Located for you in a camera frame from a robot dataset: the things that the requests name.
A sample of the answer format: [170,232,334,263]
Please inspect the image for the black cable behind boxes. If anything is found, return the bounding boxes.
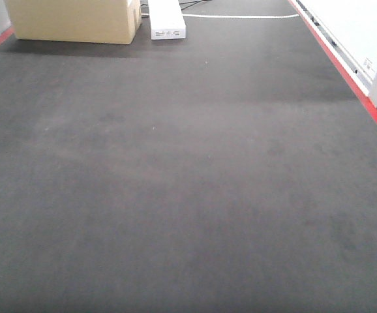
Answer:
[178,0,212,10]

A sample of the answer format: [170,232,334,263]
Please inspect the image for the long white box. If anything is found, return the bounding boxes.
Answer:
[148,0,187,40]

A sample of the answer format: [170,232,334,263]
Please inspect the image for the white conveyor side panel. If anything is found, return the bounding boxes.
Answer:
[288,0,377,151]

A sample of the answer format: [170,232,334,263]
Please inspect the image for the cardboard box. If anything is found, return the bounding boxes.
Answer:
[5,0,142,44]

